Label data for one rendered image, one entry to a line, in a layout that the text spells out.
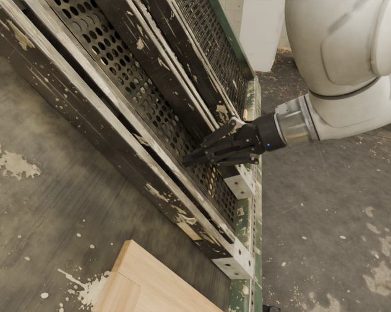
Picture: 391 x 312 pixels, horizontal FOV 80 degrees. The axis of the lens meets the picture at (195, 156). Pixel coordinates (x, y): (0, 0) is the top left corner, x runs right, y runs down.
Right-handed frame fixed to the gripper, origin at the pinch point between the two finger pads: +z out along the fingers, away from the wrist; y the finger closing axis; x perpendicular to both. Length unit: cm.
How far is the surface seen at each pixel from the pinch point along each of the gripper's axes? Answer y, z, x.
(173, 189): 2.6, 1.0, 11.9
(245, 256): -31.1, 1.2, 8.9
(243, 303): -37.5, 4.2, 18.4
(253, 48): -86, 30, -370
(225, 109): -10.5, 2.5, -40.7
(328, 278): -149, -2, -34
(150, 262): -2.5, 6.4, 23.8
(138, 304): -3.5, 6.7, 30.4
